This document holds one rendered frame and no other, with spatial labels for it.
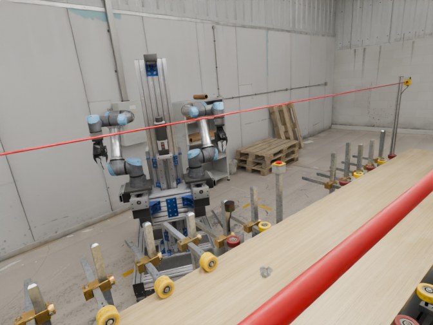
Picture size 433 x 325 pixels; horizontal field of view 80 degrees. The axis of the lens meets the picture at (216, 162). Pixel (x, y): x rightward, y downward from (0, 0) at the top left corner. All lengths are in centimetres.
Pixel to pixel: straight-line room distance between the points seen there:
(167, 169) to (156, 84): 72
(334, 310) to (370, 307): 14
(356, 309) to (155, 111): 187
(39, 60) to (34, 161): 118
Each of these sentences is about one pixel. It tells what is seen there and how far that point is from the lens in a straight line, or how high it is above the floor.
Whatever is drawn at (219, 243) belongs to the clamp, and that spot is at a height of 86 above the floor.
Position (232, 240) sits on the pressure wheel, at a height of 91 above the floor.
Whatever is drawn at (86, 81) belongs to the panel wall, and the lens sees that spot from 393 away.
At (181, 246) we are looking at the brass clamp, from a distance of 152.
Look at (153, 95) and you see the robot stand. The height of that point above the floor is 174.
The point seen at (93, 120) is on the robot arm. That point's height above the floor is 164.
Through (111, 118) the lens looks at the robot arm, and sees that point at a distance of 192.
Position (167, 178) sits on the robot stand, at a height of 103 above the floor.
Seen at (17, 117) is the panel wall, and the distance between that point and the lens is 376.
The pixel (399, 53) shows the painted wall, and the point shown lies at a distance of 899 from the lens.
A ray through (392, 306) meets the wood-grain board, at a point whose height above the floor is 90.
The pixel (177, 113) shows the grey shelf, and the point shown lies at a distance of 422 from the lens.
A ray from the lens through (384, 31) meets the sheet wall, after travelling 913.
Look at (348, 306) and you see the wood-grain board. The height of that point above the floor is 90.
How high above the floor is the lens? 181
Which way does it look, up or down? 17 degrees down
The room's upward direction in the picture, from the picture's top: 5 degrees counter-clockwise
